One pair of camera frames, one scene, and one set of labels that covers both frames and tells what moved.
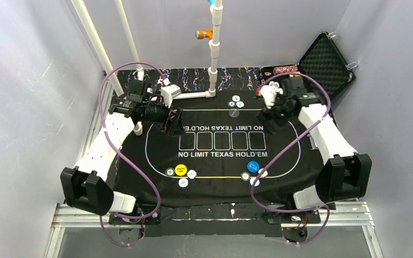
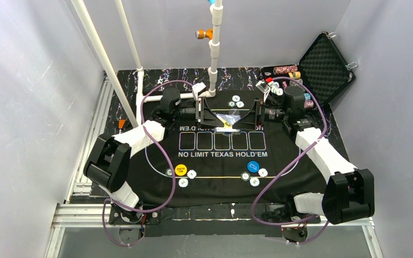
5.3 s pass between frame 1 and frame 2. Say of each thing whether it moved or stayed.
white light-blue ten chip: stayed
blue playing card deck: moved
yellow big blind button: stayed
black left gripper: moved
